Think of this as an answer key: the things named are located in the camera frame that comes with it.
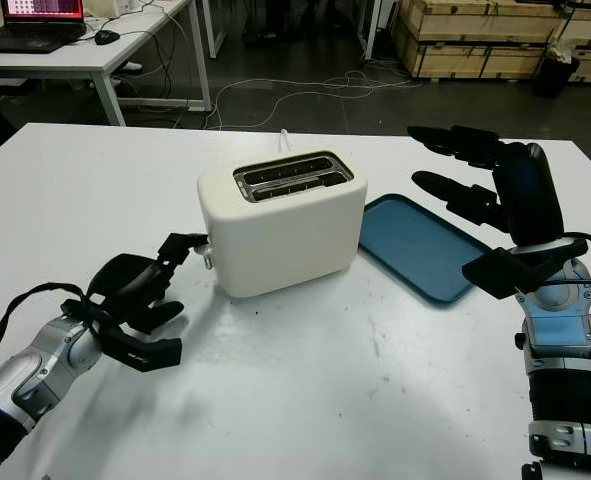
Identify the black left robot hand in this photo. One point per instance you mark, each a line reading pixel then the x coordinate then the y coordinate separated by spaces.
pixel 125 285

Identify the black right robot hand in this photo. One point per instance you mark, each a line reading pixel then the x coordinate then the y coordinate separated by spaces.
pixel 527 200

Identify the cream white two-slot toaster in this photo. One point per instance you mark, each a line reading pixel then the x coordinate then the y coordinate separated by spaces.
pixel 280 240

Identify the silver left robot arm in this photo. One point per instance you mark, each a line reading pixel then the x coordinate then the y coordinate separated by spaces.
pixel 25 370

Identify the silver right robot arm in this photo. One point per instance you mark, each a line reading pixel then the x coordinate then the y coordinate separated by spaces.
pixel 560 360

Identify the blue plastic tray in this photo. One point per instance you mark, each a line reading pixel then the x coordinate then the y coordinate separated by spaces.
pixel 415 250

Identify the black trash bin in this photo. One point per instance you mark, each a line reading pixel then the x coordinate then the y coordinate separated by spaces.
pixel 555 72

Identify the large wooden crate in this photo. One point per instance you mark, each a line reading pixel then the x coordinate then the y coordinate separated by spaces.
pixel 475 45

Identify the small white floor object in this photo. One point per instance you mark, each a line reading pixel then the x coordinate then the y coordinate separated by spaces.
pixel 133 66

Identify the white office desk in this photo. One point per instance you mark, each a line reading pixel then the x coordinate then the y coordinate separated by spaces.
pixel 95 60

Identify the white table leg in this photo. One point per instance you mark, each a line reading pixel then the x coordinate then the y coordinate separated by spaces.
pixel 215 25
pixel 375 30

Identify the black computer mouse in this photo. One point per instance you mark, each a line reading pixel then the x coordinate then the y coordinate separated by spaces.
pixel 106 37

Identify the black laptop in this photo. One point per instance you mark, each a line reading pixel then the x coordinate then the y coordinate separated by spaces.
pixel 30 30

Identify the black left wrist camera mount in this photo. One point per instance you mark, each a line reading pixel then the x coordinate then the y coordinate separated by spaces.
pixel 150 352

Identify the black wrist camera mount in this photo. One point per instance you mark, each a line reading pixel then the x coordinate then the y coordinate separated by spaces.
pixel 150 352
pixel 495 272

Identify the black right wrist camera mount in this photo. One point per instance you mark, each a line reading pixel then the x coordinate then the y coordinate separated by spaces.
pixel 495 272

